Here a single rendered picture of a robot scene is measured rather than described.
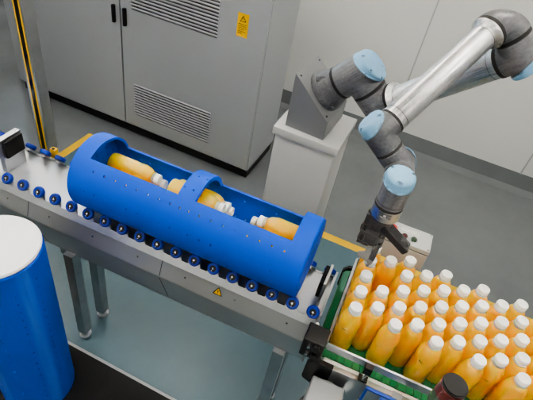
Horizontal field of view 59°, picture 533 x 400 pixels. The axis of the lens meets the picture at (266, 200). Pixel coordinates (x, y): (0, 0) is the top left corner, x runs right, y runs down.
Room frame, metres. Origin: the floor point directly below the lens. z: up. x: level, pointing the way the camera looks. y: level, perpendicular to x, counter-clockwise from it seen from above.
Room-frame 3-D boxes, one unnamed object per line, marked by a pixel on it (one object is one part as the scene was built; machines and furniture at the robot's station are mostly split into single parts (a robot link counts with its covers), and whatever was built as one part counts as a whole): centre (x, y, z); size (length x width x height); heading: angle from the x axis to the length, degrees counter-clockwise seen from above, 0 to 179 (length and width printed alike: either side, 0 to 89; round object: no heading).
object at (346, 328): (0.91, -0.34, 0.99); 0.07 x 0.07 x 0.19
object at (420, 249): (1.29, -0.53, 1.05); 0.20 x 0.10 x 0.10; 75
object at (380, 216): (1.13, -0.37, 1.32); 0.10 x 0.09 x 0.05; 165
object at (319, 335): (0.86, -0.24, 0.95); 0.10 x 0.07 x 0.10; 165
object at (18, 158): (1.41, 1.03, 1.00); 0.10 x 0.04 x 0.15; 165
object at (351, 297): (0.98, -0.35, 0.99); 0.07 x 0.07 x 0.19
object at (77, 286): (1.27, 0.78, 0.31); 0.06 x 0.06 x 0.63; 75
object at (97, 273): (1.41, 0.74, 0.31); 0.06 x 0.06 x 0.63; 75
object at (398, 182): (1.13, -0.37, 1.41); 0.10 x 0.09 x 0.12; 169
